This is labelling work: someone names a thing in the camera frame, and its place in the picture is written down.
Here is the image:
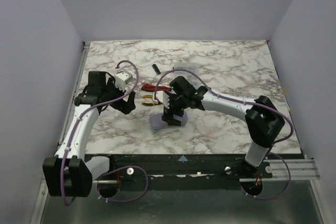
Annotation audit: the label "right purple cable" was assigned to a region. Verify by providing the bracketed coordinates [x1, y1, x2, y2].
[154, 69, 294, 200]

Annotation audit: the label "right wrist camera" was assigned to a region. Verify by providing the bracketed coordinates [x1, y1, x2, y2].
[154, 91, 170, 109]

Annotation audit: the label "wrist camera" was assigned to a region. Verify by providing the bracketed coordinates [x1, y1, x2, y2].
[154, 91, 170, 109]
[114, 70, 133, 90]

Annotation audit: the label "clear plastic organizer box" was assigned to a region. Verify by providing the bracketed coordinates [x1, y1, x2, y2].
[173, 62, 199, 86]

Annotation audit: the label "aluminium frame rail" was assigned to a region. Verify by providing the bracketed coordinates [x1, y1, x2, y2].
[262, 158, 321, 180]

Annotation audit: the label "red black utility knife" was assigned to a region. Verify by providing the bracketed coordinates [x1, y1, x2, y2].
[141, 83, 172, 92]

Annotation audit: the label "yellow black pliers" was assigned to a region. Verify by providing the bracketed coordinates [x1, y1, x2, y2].
[141, 94, 161, 106]

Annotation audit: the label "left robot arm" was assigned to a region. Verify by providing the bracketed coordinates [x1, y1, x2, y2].
[43, 70, 135, 197]

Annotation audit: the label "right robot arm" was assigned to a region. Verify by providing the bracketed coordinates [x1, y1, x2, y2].
[155, 76, 285, 169]

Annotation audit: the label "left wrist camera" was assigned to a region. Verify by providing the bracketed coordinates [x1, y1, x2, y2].
[114, 70, 133, 90]

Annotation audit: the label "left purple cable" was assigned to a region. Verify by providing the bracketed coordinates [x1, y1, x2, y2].
[60, 60, 149, 207]

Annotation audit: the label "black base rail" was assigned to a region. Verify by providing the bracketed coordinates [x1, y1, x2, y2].
[95, 154, 272, 191]

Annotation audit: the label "purple cable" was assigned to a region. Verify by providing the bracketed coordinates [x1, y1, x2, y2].
[154, 69, 294, 200]
[60, 60, 149, 207]

